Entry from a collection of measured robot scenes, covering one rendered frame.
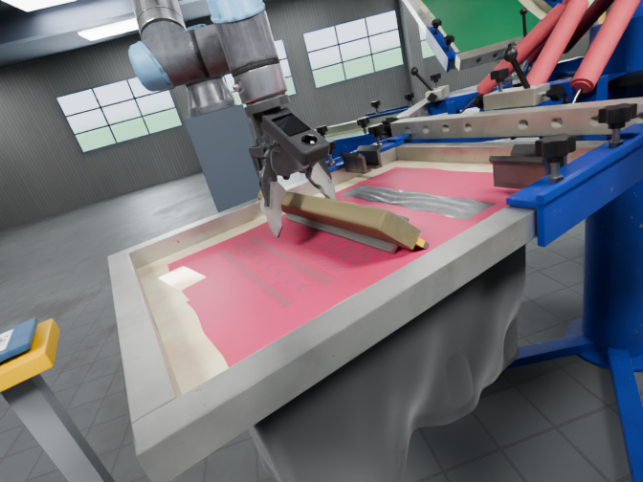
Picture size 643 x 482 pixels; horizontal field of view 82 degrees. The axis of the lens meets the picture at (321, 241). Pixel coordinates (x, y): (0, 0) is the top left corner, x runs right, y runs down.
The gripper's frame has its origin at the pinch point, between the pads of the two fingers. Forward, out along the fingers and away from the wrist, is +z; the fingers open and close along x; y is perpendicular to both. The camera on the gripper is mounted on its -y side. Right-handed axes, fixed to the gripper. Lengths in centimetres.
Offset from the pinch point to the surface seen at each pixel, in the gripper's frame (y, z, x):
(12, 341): 11.0, 1.4, 45.8
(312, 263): -6.7, 4.1, 4.6
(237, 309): -8.7, 3.9, 17.8
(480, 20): 80, -28, -158
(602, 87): -8, -2, -80
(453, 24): 89, -30, -149
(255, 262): 3.1, 3.8, 10.2
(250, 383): -28.1, 0.5, 22.2
